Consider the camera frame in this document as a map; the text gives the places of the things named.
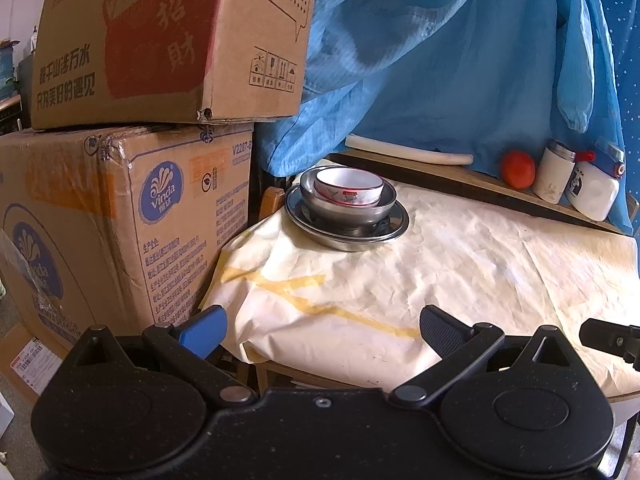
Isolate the blue coat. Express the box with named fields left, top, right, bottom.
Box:
left=255, top=0, right=626, bottom=236

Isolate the orange tomato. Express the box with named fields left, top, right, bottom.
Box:
left=501, top=151, right=537, bottom=190

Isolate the large deep steel plate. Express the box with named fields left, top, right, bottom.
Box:
left=285, top=185, right=410, bottom=244

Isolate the cardboard box blue logo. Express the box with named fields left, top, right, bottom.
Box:
left=0, top=122, right=256, bottom=361

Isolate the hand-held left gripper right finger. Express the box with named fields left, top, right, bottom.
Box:
left=390, top=304, right=583, bottom=409

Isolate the blue dotted cloth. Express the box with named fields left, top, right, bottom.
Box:
left=590, top=0, right=640, bottom=241

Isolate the white thermos flask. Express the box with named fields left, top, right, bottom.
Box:
left=531, top=139, right=577, bottom=205

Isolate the dark wooden cabinet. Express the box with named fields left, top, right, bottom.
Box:
left=0, top=95, right=26, bottom=136

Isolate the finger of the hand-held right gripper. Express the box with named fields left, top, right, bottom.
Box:
left=580, top=317, right=640, bottom=372

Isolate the white rolling pin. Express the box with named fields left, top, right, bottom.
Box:
left=346, top=134, right=475, bottom=166

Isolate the cardboard box red print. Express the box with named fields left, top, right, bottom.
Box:
left=30, top=0, right=321, bottom=131

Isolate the steel bowl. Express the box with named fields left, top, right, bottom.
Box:
left=299, top=165, right=398, bottom=226

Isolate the cream table cloth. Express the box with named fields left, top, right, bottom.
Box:
left=205, top=180, right=640, bottom=401

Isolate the blue water jug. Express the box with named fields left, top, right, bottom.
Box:
left=0, top=40, right=23, bottom=101

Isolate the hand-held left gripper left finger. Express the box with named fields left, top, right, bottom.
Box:
left=75, top=305, right=257, bottom=409

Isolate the white and blue water bottle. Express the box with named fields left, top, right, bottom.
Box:
left=566, top=137, right=627, bottom=222

